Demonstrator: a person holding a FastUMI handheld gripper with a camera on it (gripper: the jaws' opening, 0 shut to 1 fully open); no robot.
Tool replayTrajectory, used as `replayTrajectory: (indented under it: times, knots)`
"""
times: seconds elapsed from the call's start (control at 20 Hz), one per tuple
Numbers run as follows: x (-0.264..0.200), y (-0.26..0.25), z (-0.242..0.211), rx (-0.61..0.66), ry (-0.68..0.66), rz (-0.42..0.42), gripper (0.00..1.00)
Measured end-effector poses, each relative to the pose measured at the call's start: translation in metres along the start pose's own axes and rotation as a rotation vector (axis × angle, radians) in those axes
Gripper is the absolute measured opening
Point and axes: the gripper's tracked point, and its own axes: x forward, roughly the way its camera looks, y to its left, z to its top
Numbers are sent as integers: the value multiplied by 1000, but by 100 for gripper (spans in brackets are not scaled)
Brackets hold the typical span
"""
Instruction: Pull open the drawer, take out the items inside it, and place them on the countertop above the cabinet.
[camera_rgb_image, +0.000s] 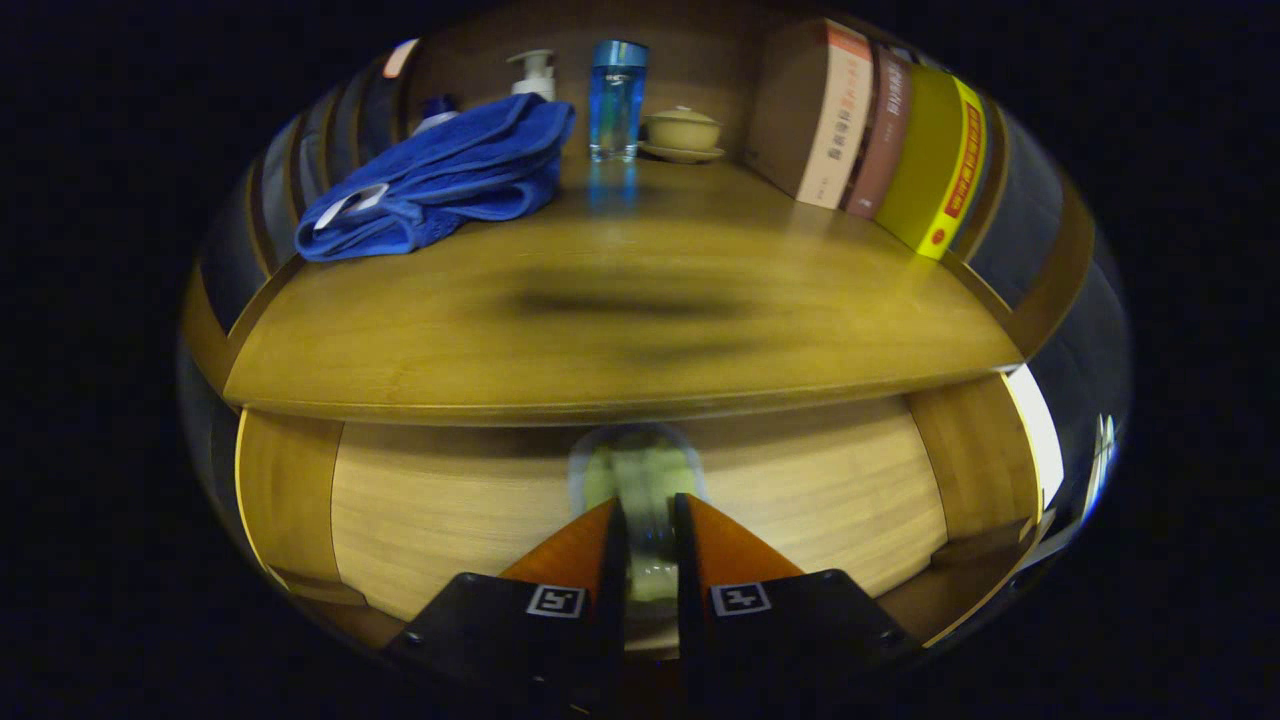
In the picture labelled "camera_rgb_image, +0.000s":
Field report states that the beige lidded tea cup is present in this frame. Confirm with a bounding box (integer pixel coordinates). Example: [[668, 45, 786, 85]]
[[640, 106, 726, 165]]

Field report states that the blue folded towel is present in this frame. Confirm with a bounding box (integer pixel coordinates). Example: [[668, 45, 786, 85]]
[[295, 93, 577, 263]]

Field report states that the beige book orange spine top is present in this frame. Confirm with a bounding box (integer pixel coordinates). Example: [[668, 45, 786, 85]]
[[745, 18, 875, 210]]

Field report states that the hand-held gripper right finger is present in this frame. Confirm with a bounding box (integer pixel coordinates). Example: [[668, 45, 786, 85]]
[[672, 492, 921, 693]]

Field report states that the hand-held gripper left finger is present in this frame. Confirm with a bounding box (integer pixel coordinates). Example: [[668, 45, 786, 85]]
[[385, 497, 631, 693]]

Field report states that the white pump bottle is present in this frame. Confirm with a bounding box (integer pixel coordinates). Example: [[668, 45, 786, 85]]
[[506, 49, 557, 103]]

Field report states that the small white bottle blue cap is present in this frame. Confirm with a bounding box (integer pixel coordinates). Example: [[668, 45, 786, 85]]
[[413, 94, 463, 136]]

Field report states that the wooden drawer with black knob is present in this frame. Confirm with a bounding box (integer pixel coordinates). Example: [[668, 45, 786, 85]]
[[235, 375, 1046, 661]]

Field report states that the wooden cabinet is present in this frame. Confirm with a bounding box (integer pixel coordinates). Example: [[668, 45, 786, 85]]
[[180, 5, 1131, 651]]

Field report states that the yellow book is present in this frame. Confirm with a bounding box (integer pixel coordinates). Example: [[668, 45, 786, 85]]
[[875, 65, 989, 261]]

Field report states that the brown book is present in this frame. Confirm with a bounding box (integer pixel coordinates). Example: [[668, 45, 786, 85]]
[[845, 45, 913, 220]]

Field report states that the blue glass bottle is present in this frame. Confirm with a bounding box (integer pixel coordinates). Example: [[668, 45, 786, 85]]
[[588, 40, 650, 163]]

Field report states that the green handled scrub sponge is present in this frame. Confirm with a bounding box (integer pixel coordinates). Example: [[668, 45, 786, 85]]
[[568, 423, 707, 606]]

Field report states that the wooden countertop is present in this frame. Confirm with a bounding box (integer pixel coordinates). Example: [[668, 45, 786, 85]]
[[222, 150, 1023, 426]]

